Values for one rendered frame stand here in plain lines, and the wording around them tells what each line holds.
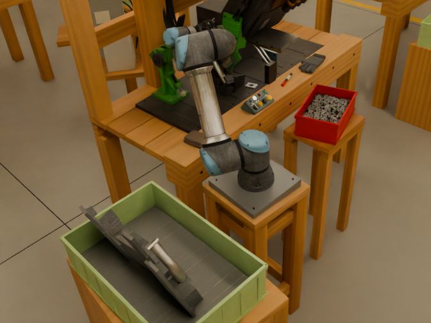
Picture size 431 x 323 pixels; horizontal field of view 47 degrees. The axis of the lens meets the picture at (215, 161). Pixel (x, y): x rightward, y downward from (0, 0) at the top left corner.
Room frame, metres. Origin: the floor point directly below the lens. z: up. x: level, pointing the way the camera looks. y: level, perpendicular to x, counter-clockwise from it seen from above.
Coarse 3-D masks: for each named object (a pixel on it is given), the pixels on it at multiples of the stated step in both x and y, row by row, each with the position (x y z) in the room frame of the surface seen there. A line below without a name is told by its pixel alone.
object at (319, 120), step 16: (320, 96) 2.14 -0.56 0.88; (336, 96) 2.14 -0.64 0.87; (352, 96) 2.10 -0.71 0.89; (304, 112) 2.02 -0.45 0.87; (320, 112) 2.01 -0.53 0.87; (336, 112) 2.00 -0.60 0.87; (352, 112) 2.06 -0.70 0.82; (304, 128) 1.91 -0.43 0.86; (320, 128) 1.87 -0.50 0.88; (336, 128) 1.83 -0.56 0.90
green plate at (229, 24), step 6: (228, 18) 2.32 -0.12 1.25; (234, 18) 2.30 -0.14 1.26; (240, 18) 2.27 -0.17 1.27; (222, 24) 2.34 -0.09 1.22; (228, 24) 2.31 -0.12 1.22; (234, 24) 2.29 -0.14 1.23; (240, 24) 2.27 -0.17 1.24; (228, 30) 2.30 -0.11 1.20; (234, 30) 2.28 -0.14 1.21; (240, 30) 2.26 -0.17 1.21; (240, 36) 2.28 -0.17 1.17; (240, 42) 2.28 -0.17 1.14; (240, 48) 2.28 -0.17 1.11
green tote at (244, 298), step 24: (144, 192) 1.46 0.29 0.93; (168, 192) 1.42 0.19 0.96; (96, 216) 1.32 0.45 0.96; (120, 216) 1.38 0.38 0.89; (192, 216) 1.30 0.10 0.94; (72, 240) 1.24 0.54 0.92; (96, 240) 1.30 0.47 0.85; (216, 240) 1.20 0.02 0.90; (72, 264) 1.21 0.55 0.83; (240, 264) 1.12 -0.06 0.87; (264, 264) 1.04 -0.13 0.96; (96, 288) 1.09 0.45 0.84; (240, 288) 0.95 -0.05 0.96; (264, 288) 1.03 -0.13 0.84; (120, 312) 0.98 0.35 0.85; (216, 312) 0.88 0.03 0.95; (240, 312) 0.95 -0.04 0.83
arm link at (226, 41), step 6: (216, 30) 1.73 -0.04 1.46; (222, 30) 1.74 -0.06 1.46; (216, 36) 1.70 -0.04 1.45; (222, 36) 1.71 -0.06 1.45; (228, 36) 1.73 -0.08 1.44; (234, 36) 1.78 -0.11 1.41; (216, 42) 1.69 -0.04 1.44; (222, 42) 1.69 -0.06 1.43; (228, 42) 1.71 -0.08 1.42; (234, 42) 1.74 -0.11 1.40; (222, 48) 1.68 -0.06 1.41; (228, 48) 1.70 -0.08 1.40; (234, 48) 1.74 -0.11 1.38; (222, 54) 1.68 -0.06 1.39; (228, 54) 1.71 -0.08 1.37
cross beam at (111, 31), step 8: (176, 0) 2.61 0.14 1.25; (184, 0) 2.65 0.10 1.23; (192, 0) 2.70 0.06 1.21; (200, 0) 2.74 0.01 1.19; (176, 8) 2.61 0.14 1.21; (184, 8) 2.65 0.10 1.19; (120, 16) 2.40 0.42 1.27; (128, 16) 2.39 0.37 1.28; (104, 24) 2.31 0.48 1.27; (112, 24) 2.31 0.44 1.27; (120, 24) 2.34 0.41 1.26; (128, 24) 2.37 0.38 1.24; (96, 32) 2.24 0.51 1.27; (104, 32) 2.27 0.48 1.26; (112, 32) 2.30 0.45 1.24; (120, 32) 2.33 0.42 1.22; (128, 32) 2.37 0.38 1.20; (104, 40) 2.26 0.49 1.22; (112, 40) 2.29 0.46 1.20
